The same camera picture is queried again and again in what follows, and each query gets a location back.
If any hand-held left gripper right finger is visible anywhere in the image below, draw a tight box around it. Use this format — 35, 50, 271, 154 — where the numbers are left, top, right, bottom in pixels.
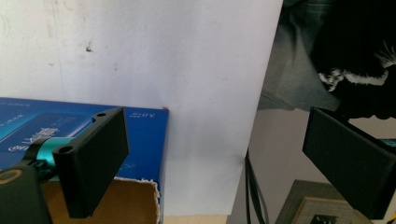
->
302, 106, 396, 220

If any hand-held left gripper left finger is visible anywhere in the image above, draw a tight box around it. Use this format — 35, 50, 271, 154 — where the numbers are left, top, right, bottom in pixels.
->
51, 106, 130, 219

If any blue cardboard box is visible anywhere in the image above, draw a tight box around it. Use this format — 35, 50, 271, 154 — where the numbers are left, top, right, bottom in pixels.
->
0, 97, 170, 224

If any grey framed board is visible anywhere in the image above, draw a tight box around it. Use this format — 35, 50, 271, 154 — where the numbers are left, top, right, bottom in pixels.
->
275, 178, 396, 224

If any black printed shirt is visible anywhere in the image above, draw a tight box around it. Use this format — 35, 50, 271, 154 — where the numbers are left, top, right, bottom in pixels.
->
310, 0, 396, 120

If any grey-green cloth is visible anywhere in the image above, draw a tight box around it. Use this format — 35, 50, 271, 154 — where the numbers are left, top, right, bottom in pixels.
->
257, 0, 342, 112

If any black cable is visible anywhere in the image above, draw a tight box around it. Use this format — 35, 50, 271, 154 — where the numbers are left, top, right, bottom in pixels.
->
244, 148, 271, 224

